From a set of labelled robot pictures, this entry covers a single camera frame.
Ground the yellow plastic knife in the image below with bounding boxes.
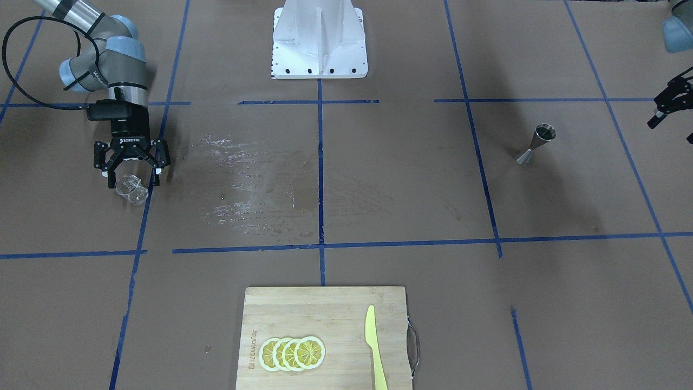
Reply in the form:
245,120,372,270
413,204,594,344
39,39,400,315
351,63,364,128
364,304,388,389

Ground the clear glass shaker cup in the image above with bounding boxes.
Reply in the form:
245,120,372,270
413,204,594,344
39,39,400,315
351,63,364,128
115,174,149,206

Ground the wooden cutting board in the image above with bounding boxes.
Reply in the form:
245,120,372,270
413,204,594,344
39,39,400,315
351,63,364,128
236,287,413,389

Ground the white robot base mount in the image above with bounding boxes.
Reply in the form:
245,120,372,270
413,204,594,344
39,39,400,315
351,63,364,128
271,1,369,80

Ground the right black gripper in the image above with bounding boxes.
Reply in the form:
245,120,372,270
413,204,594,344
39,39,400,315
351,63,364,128
94,108,171,179

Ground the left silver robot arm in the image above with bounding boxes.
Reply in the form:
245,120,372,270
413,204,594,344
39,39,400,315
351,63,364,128
648,1,692,129

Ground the steel measuring jigger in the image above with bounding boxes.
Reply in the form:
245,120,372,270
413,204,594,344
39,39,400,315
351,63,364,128
517,123,556,166

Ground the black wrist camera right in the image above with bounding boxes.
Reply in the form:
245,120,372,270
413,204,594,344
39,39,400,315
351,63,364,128
86,99,137,121

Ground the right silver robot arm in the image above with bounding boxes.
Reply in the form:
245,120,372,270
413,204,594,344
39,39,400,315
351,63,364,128
38,1,170,188

